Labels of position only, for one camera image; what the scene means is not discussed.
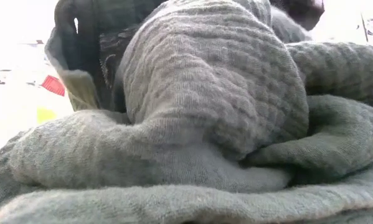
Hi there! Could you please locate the dark green sweatshirt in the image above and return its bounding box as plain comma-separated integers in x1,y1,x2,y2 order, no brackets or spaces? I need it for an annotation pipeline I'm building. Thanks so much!
0,0,373,224

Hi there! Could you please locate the red ribbed crate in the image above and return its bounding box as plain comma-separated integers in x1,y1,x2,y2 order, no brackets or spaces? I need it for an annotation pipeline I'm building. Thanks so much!
41,74,67,97

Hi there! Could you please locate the yellow shirt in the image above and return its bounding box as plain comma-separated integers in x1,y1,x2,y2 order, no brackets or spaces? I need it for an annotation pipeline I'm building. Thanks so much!
36,107,58,125

